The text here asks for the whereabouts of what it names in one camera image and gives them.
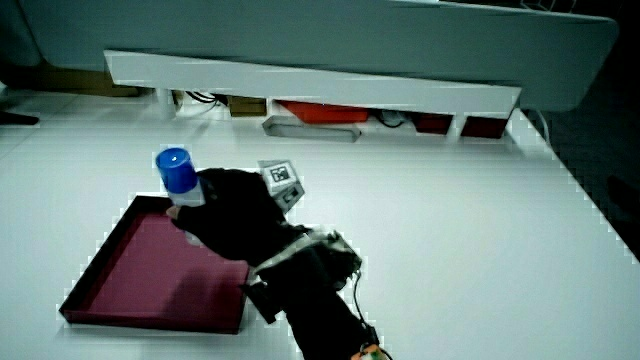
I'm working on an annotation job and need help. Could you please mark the white cylindrical post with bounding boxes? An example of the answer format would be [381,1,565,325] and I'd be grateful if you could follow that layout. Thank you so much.
[155,87,178,120]

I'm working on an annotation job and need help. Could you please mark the red flat box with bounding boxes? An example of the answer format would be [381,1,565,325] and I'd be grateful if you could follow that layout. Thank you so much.
[277,99,371,125]

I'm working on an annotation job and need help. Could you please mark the maroon square plate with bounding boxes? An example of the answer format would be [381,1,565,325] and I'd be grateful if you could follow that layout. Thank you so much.
[58,194,251,335]

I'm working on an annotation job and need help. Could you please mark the white desk shelf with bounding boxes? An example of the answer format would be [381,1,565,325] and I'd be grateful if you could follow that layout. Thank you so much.
[103,48,522,142]

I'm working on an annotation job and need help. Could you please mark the black flat base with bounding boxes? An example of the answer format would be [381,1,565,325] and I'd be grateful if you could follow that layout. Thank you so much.
[0,110,41,127]

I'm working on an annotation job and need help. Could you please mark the grey oblong tray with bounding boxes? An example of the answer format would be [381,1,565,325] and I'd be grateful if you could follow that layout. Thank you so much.
[262,114,362,144]

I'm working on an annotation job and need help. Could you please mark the person's right hand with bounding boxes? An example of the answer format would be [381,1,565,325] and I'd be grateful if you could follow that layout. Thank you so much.
[166,159,307,265]

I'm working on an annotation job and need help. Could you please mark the black cables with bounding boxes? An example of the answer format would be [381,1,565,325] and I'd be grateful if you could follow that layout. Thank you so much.
[185,90,229,107]

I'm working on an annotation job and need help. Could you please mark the large white panel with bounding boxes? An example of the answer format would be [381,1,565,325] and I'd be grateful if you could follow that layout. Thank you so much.
[18,0,620,113]

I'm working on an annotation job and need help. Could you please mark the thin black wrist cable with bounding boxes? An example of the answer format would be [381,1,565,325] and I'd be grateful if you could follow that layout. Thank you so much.
[351,269,394,360]

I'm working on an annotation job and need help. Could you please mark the white glue bottle blue cap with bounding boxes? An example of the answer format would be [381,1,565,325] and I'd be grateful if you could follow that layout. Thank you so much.
[154,147,207,246]

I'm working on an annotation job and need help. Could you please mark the dark red box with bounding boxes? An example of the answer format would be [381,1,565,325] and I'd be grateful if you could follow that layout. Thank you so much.
[412,112,455,136]
[459,115,510,140]

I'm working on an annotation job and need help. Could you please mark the brown cardboard box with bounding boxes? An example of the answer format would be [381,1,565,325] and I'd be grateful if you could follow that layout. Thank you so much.
[27,60,142,98]

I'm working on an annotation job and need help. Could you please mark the brown small box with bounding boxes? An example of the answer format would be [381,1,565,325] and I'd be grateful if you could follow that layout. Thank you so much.
[227,95,268,119]

